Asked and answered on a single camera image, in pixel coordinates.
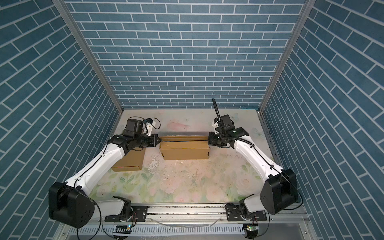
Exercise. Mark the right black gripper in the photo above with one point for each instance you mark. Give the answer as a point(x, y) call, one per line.
point(211, 140)

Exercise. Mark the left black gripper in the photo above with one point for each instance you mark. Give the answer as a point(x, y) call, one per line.
point(153, 143)

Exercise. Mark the brown cardboard box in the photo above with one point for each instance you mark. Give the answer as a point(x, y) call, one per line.
point(185, 148)
point(133, 161)

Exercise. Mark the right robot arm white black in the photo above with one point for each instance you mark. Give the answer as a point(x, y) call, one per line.
point(279, 189)

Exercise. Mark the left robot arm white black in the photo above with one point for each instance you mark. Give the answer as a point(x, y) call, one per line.
point(70, 202)

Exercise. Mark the left green circuit board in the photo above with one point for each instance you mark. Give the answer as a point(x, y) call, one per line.
point(126, 229)

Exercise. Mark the green circuit board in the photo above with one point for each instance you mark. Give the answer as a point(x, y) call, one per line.
point(126, 229)
point(251, 228)

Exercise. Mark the right green circuit board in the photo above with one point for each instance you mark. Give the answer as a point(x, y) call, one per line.
point(251, 228)

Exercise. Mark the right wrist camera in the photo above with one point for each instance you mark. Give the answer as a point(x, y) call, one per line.
point(215, 124)

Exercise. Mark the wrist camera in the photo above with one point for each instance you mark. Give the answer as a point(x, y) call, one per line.
point(215, 124)
point(148, 126)

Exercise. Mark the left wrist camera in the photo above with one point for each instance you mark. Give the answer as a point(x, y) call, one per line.
point(148, 126)

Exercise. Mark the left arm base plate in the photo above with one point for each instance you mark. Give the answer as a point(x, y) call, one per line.
point(133, 215)

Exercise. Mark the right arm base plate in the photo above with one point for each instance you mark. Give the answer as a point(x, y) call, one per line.
point(238, 212)

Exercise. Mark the aluminium front rail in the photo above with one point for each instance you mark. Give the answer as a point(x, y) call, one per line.
point(157, 212)

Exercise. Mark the white slotted cable duct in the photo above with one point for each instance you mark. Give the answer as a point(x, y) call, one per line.
point(160, 230)

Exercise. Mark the left aluminium corner post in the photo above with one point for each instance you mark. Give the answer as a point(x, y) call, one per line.
point(77, 34)

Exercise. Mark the aluminium corner post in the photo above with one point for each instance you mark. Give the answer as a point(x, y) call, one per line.
point(77, 34)
point(288, 49)

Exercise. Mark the right aluminium corner post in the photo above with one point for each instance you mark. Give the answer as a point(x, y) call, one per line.
point(288, 49)

